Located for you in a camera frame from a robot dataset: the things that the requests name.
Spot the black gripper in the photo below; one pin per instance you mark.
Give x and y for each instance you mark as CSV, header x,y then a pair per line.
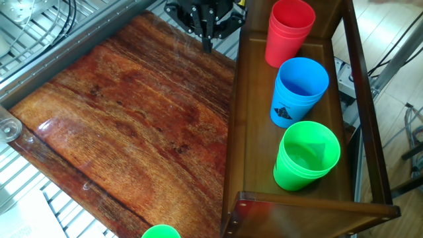
x,y
206,8

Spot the red plastic cup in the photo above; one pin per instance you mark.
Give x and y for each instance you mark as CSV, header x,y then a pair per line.
x,y
281,46

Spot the dark wooden shelf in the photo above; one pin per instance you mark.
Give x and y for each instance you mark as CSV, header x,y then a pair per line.
x,y
257,132

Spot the blue plastic cup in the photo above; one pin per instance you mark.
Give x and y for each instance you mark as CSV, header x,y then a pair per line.
x,y
291,102

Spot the wood grain table mat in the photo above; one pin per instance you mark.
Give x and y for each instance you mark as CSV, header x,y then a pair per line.
x,y
132,115

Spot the green plastic cup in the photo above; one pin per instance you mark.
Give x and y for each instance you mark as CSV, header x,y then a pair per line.
x,y
291,175

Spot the aluminium plate with cylinder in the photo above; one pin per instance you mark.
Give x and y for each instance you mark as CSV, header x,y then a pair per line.
x,y
20,10

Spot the aluminium table leg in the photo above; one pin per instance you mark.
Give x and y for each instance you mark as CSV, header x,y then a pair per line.
x,y
396,59

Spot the green cup at bottom edge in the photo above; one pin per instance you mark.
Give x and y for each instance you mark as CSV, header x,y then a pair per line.
x,y
161,232

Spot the white paper sheet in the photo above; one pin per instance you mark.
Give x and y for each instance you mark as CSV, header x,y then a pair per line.
x,y
26,218

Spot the aluminium frame rail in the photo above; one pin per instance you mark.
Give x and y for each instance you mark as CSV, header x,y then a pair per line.
x,y
66,53

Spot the grey switch box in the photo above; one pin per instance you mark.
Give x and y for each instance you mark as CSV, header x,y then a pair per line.
x,y
345,82

